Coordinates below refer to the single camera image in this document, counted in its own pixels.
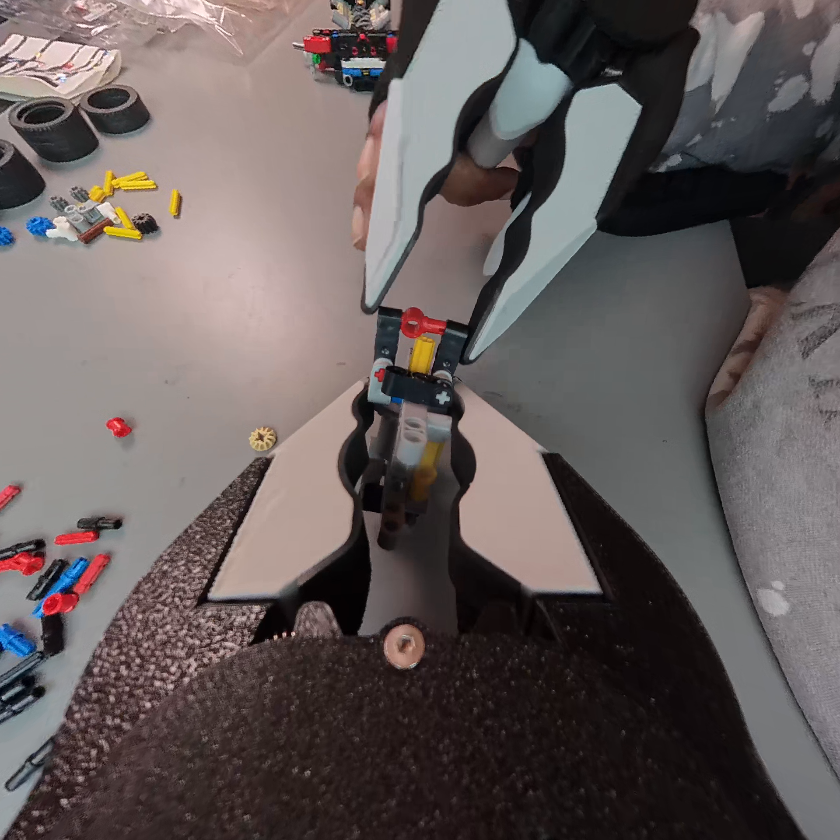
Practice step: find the person's right forearm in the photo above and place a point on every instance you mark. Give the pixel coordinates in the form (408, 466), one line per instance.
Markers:
(741, 85)

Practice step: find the white printed sticker sheet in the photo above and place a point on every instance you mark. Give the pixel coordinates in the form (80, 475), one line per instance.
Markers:
(52, 65)

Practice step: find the pile of toy pins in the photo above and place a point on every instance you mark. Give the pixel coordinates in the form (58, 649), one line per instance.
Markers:
(65, 577)

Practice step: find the tan toy gear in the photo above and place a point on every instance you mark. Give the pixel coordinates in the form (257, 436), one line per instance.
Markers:
(262, 438)

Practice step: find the dark cloth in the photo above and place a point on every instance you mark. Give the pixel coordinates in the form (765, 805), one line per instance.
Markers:
(722, 210)

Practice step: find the white toy connector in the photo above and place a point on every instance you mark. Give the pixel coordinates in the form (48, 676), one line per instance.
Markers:
(64, 227)

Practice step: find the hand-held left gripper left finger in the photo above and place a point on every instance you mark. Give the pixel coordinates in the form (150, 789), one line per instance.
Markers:
(289, 512)

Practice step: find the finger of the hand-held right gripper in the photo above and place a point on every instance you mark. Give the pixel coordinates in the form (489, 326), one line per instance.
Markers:
(433, 98)
(577, 170)

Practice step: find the grey toy brick piece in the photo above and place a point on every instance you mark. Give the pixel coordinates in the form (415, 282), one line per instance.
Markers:
(92, 213)

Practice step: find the grey toy axle pin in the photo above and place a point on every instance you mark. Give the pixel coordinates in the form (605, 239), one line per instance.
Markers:
(29, 764)

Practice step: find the small toy brick assembly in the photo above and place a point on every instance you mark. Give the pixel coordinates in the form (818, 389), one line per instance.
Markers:
(420, 387)

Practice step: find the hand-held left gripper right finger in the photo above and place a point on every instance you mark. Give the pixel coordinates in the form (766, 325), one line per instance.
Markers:
(525, 512)

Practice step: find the brown toy brick piece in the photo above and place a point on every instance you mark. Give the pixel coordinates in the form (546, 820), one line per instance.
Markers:
(93, 232)

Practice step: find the person's grey printed trousers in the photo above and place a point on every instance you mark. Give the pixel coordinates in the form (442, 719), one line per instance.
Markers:
(787, 492)

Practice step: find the person's right hand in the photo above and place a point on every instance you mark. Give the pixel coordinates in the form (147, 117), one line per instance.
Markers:
(479, 185)

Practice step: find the clear plastic bag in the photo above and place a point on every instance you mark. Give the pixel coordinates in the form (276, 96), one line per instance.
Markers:
(164, 23)

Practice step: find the red toy connector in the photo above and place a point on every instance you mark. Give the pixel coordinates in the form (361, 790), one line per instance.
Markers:
(119, 426)

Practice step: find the toy brick vehicle chassis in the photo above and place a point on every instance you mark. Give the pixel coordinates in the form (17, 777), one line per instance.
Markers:
(354, 46)

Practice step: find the black toy gear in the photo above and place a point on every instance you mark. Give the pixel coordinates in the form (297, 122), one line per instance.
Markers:
(144, 224)

